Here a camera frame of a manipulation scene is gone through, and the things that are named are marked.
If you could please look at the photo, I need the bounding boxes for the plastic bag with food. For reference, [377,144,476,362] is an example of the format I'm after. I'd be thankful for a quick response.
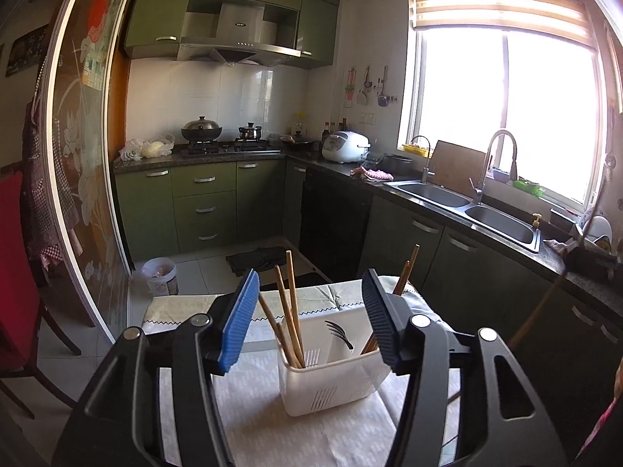
[119,134,175,162]

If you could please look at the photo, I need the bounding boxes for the yellow sponge basket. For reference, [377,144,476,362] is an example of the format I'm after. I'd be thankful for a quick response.
[402,144,431,158]

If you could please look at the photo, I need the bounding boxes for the green upper cabinets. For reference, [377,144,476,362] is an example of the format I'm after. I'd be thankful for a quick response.
[125,0,340,68]

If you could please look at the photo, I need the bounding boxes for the green cabinets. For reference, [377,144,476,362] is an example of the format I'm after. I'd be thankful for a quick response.
[115,157,286,263]
[125,0,340,68]

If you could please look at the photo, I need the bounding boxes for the small steel pot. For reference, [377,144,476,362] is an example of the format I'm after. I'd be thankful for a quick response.
[239,122,262,141]

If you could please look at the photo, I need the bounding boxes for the green lower cabinets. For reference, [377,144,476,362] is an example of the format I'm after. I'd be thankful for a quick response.
[115,157,286,263]

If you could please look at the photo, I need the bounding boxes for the white rice cooker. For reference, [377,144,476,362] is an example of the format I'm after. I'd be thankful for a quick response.
[322,131,371,163]

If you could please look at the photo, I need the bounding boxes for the light wooden chopstick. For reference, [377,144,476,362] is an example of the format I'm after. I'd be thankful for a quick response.
[286,250,305,368]
[393,245,420,295]
[275,266,304,369]

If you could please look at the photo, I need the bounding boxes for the stainless range hood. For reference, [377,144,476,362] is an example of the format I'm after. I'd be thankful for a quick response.
[178,0,302,67]

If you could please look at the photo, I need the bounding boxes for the white dish rack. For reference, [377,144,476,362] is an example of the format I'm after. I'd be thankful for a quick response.
[575,215,612,254]

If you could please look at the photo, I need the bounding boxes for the green sponge holder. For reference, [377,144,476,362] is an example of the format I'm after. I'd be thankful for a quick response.
[512,178,544,198]

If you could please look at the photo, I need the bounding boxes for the striped window blind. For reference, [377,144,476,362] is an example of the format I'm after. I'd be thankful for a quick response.
[410,0,597,49]

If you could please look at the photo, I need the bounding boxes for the dark-tipped wooden chopstick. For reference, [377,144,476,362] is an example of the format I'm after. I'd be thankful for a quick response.
[259,295,299,368]
[359,259,414,356]
[505,270,597,354]

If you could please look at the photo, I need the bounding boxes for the tall chrome faucet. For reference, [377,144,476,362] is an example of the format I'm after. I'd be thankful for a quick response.
[469,129,519,205]

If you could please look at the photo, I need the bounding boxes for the double stainless sink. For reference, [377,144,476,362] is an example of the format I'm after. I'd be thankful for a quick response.
[387,180,542,253]

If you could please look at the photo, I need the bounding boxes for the black wok with lid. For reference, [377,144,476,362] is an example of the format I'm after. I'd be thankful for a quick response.
[181,115,222,142]

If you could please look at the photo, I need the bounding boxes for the wooden cutting board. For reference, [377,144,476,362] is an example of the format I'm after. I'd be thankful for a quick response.
[430,140,486,197]

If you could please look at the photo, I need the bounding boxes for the person's right hand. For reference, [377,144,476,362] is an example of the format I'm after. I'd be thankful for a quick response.
[614,358,623,400]

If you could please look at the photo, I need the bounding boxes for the gas stove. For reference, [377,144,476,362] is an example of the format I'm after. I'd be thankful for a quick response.
[181,138,281,157]

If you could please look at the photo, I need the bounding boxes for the dark lower cabinets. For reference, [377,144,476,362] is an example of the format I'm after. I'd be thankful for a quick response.
[286,157,622,455]

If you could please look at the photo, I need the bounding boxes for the hanging ladle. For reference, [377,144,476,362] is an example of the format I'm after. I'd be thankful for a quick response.
[377,67,391,107]

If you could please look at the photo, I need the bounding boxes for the red upholstered chair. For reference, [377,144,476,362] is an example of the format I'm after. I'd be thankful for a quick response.
[0,169,84,422]

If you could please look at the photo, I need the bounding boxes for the white plastic utensil holder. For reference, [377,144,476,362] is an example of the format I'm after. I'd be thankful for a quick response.
[278,305,390,416]

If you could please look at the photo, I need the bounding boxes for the glass sliding door with flowers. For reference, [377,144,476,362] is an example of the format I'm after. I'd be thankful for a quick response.
[40,0,130,342]

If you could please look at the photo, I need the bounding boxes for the white trash bin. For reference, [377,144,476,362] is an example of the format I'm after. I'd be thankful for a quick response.
[141,257,178,296]

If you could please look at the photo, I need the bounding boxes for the framed picture on wall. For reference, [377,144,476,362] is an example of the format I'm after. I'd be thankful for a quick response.
[5,24,49,77]

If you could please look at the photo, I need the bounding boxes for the dark floor mat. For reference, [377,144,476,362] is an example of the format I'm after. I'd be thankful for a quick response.
[226,246,287,277]

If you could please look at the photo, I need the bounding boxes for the hanging checkered apron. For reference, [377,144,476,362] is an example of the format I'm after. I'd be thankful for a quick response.
[22,59,79,271]

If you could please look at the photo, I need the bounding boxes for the pink cloth on counter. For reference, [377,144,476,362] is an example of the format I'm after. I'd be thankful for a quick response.
[350,167,394,183]

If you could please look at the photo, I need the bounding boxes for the dark pot by sink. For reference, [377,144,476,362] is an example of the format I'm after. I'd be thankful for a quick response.
[379,154,414,177]

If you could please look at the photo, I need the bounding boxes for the small chrome faucet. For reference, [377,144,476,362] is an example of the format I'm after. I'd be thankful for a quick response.
[411,134,435,183]

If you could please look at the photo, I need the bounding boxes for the black frying pan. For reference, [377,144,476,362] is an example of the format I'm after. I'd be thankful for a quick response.
[280,134,319,152]

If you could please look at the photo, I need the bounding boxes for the black plastic fork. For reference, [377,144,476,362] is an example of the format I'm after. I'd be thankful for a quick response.
[324,320,354,351]

